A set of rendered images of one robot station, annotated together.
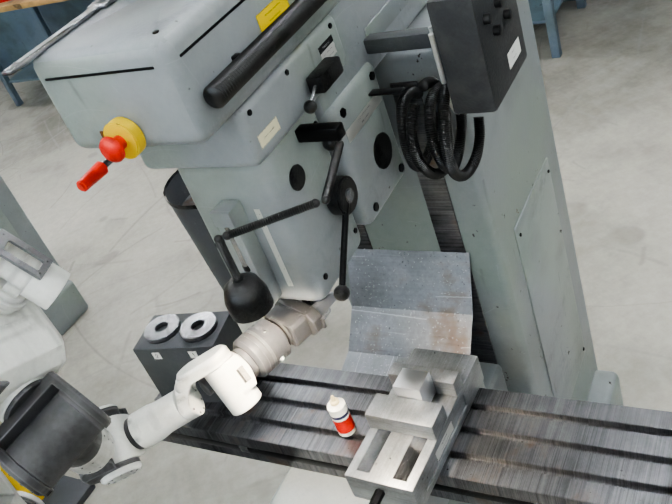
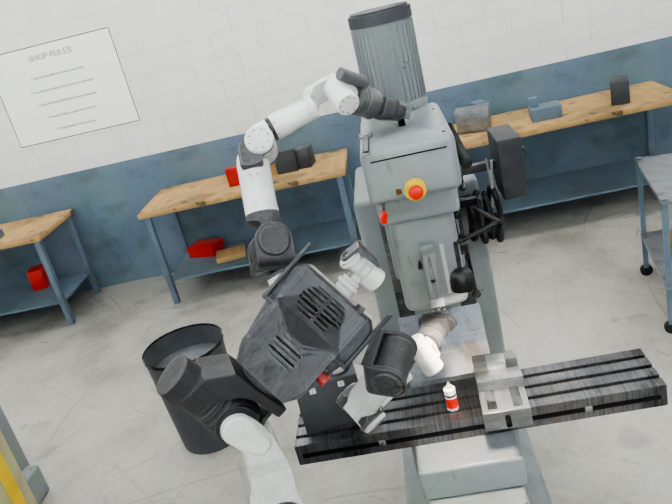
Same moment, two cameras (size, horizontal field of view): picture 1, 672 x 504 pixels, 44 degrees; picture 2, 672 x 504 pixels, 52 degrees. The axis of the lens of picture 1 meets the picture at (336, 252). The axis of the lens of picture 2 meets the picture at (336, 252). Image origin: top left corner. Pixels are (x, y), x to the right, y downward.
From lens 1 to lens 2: 1.39 m
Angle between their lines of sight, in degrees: 30
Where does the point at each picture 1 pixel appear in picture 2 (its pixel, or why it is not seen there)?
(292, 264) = not seen: hidden behind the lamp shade
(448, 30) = (507, 154)
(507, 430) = (548, 380)
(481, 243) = (486, 295)
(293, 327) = (445, 323)
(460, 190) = (476, 262)
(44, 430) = (397, 351)
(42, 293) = (377, 277)
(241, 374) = (433, 348)
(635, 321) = not seen: hidden behind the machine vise
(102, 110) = (402, 176)
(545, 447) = (575, 380)
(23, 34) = not seen: outside the picture
